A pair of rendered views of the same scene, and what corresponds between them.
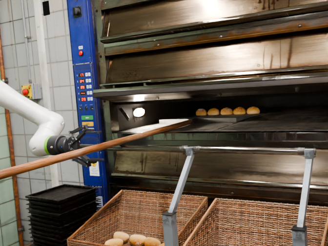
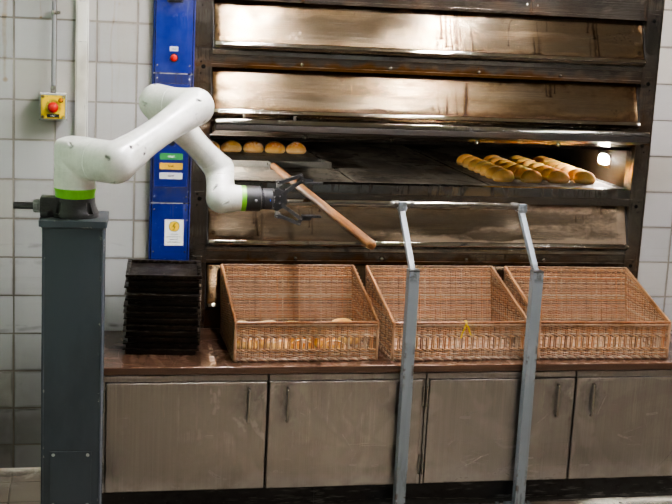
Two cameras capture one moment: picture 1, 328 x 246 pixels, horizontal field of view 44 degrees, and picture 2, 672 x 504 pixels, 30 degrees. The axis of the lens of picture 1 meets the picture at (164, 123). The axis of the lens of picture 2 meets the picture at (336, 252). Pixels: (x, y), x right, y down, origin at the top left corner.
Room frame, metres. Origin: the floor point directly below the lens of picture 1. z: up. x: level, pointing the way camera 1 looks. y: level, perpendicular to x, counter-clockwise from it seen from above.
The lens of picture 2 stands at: (-1.61, 3.28, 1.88)
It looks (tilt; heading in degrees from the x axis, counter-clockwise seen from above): 11 degrees down; 317
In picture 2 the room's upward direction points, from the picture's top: 3 degrees clockwise
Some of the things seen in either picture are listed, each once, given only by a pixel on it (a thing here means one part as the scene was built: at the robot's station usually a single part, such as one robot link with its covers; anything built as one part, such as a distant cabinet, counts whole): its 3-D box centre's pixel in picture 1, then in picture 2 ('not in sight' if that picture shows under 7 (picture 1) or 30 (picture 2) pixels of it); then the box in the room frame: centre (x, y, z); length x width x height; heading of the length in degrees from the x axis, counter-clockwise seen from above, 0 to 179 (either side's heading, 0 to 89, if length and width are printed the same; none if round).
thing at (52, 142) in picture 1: (59, 145); (253, 198); (1.84, 0.49, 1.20); 0.12 x 0.06 x 0.09; 150
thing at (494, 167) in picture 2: not in sight; (524, 168); (1.97, -1.19, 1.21); 0.61 x 0.48 x 0.06; 149
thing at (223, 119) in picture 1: (206, 117); (263, 158); (2.74, -0.30, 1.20); 0.55 x 0.36 x 0.03; 60
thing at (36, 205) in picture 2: not in sight; (56, 205); (1.82, 1.29, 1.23); 0.26 x 0.15 x 0.06; 56
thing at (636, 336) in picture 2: not in sight; (583, 310); (1.34, -0.86, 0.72); 0.56 x 0.49 x 0.28; 58
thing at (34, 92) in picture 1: (30, 91); (53, 106); (2.62, 0.85, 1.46); 0.10 x 0.07 x 0.10; 59
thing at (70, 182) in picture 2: not in sight; (78, 166); (1.78, 1.24, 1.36); 0.16 x 0.13 x 0.19; 15
